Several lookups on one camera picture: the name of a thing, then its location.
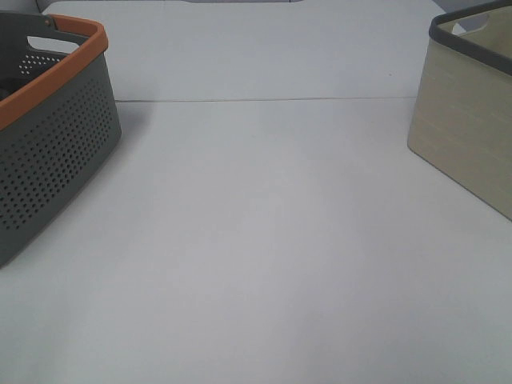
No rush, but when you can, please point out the dark navy towel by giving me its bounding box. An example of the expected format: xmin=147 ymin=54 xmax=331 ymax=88
xmin=0 ymin=83 xmax=17 ymax=100

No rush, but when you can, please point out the grey perforated basket orange rim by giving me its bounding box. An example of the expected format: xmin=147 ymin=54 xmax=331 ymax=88
xmin=1 ymin=11 xmax=122 ymax=264

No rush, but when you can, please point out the beige bin grey rim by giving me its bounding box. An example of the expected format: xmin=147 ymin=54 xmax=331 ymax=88
xmin=407 ymin=1 xmax=511 ymax=218

